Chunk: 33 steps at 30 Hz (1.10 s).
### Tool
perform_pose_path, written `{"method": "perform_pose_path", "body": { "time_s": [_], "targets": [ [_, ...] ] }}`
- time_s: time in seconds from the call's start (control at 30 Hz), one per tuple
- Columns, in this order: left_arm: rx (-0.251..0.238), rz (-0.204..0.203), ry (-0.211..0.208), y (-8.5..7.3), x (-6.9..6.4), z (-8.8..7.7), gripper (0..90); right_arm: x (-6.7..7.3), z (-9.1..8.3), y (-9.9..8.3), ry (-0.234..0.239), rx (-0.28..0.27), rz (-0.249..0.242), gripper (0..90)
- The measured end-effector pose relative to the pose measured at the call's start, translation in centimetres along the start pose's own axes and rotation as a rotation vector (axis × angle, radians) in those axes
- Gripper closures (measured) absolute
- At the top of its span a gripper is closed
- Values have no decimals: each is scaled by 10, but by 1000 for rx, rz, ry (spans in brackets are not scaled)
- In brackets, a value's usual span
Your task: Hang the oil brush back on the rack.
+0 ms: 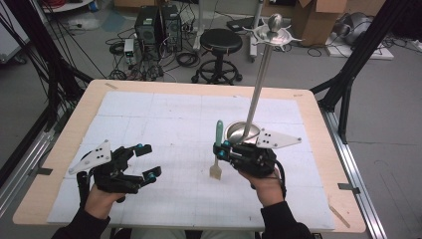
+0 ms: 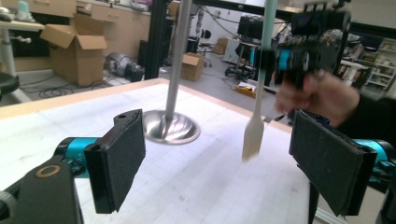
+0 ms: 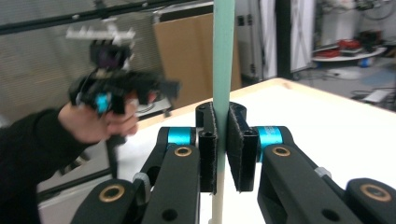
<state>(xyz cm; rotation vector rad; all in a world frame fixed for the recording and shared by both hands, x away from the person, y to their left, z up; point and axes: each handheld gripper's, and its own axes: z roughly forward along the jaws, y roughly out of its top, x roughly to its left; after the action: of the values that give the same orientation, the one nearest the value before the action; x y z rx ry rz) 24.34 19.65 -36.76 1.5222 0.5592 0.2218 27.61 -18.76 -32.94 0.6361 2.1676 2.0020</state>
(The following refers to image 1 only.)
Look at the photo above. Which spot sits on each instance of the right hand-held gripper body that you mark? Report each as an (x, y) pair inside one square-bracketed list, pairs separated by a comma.
[(255, 159)]

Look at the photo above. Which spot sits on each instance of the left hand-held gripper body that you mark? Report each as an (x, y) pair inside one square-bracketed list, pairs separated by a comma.
[(112, 172)]

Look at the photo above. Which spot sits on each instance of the metal hook rack stand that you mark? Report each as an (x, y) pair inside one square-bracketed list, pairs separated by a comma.
[(262, 73)]

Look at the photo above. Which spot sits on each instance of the person's right hand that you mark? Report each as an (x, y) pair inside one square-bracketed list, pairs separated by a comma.
[(268, 189)]

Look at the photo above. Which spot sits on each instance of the person's left hand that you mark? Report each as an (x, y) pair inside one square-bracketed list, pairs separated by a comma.
[(99, 204)]

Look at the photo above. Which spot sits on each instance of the white foam mat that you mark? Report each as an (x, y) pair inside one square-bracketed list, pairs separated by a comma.
[(172, 132)]

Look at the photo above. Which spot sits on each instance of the white power supply unit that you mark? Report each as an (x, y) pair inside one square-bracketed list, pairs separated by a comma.
[(129, 49)]

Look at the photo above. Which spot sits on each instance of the thin wooden stick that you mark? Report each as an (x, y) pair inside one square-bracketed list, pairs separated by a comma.
[(339, 216)]

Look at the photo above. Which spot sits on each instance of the black round stool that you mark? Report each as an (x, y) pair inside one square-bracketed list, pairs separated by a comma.
[(220, 40)]

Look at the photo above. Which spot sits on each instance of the black flat object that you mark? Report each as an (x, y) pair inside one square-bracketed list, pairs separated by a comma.
[(240, 24)]

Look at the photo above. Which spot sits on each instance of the black computer tower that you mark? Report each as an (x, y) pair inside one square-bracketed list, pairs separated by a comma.
[(171, 26), (147, 26)]

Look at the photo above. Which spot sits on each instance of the large open cardboard box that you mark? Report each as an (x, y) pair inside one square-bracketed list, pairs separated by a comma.
[(315, 23)]

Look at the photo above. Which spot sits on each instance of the round white table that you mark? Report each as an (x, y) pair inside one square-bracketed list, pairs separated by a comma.
[(76, 5)]

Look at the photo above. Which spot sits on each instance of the grey round appliance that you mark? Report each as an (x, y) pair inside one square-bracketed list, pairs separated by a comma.
[(355, 28)]

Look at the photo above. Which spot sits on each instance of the white floor board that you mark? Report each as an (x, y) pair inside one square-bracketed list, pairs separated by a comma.
[(381, 51)]

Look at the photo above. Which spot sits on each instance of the black table bracket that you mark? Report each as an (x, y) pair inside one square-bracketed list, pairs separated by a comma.
[(348, 188), (44, 171)]

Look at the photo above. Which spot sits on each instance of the aluminium frame rail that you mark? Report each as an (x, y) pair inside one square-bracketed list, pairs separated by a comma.
[(355, 172), (23, 169)]

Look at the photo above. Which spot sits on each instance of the black frame post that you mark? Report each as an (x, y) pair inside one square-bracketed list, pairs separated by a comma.
[(358, 49), (49, 66)]

